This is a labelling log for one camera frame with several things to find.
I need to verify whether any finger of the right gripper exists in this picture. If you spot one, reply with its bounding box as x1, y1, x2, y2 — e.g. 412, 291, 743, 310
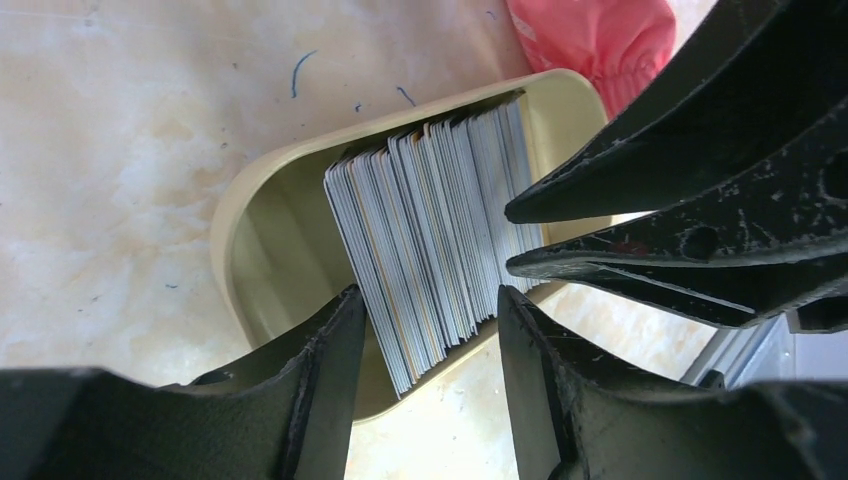
505, 1, 847, 224
507, 102, 847, 329

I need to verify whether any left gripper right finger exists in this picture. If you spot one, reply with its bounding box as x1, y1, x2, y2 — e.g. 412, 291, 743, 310
497, 286, 847, 479

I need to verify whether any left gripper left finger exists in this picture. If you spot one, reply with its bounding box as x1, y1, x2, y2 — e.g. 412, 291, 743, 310
1, 286, 366, 479

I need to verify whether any beige tray of cards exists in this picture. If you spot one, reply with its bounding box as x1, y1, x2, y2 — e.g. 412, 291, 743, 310
210, 69, 607, 426

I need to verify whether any pink crumpled cloth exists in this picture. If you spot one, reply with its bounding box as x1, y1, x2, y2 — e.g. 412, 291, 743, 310
506, 0, 677, 120

